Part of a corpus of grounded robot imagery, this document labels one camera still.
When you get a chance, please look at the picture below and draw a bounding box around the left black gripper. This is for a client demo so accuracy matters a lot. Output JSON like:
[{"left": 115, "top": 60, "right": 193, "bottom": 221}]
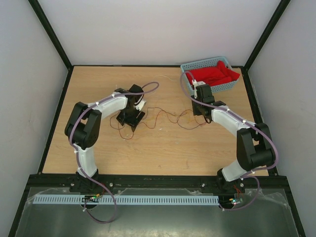
[{"left": 117, "top": 106, "right": 145, "bottom": 131}]

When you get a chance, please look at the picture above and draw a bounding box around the red wire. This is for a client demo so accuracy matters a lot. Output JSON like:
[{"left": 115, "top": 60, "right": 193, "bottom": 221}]
[{"left": 117, "top": 110, "right": 198, "bottom": 140}]

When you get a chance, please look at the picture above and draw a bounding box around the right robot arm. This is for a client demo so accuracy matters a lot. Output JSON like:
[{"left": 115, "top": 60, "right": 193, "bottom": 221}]
[{"left": 191, "top": 81, "right": 277, "bottom": 192}]

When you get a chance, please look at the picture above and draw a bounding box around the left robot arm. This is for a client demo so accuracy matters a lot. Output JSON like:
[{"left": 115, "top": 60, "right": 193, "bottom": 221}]
[{"left": 65, "top": 84, "right": 146, "bottom": 192}]

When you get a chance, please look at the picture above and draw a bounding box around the red cloth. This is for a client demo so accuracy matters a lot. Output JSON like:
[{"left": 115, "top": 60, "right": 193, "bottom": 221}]
[{"left": 185, "top": 60, "right": 240, "bottom": 92}]

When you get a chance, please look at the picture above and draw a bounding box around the left green circuit board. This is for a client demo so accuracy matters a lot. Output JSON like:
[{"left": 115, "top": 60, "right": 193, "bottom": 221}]
[{"left": 81, "top": 195, "right": 100, "bottom": 203}]

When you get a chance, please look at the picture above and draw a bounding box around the green circuit board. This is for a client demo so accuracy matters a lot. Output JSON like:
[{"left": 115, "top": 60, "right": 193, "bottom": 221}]
[
  {"left": 81, "top": 195, "right": 100, "bottom": 203},
  {"left": 229, "top": 197, "right": 243, "bottom": 205}
]

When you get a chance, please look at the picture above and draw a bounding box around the right green circuit board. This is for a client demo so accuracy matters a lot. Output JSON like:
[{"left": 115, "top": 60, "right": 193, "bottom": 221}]
[{"left": 229, "top": 197, "right": 243, "bottom": 205}]

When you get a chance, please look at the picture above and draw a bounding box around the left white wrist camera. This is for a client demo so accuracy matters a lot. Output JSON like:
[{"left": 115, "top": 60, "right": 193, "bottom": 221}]
[{"left": 134, "top": 99, "right": 147, "bottom": 111}]

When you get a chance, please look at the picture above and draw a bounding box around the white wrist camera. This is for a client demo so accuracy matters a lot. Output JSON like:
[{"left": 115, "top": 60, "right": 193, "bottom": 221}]
[
  {"left": 134, "top": 99, "right": 147, "bottom": 111},
  {"left": 192, "top": 79, "right": 205, "bottom": 99}
]

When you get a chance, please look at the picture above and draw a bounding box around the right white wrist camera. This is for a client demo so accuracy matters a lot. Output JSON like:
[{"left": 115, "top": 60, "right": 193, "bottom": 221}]
[{"left": 192, "top": 79, "right": 205, "bottom": 99}]

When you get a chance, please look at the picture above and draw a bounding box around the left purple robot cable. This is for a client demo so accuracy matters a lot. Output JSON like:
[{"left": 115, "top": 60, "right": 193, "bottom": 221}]
[{"left": 69, "top": 82, "right": 160, "bottom": 224}]

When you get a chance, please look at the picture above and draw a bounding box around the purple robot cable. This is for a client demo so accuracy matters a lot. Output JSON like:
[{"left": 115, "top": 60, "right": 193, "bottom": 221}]
[
  {"left": 69, "top": 82, "right": 160, "bottom": 224},
  {"left": 179, "top": 71, "right": 279, "bottom": 212}
]

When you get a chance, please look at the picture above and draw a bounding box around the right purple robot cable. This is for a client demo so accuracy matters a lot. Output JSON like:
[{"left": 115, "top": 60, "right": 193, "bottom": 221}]
[{"left": 179, "top": 71, "right": 279, "bottom": 212}]

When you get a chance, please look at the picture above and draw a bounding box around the black aluminium frame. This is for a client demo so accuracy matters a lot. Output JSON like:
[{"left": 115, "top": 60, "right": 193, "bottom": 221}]
[{"left": 8, "top": 0, "right": 305, "bottom": 237}]

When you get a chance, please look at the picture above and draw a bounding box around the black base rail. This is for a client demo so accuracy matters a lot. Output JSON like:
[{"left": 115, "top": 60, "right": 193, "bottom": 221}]
[{"left": 26, "top": 174, "right": 289, "bottom": 195}]

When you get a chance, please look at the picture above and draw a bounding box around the light blue slotted cable duct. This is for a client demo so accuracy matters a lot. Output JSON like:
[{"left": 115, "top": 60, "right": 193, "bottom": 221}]
[{"left": 33, "top": 195, "right": 219, "bottom": 206}]

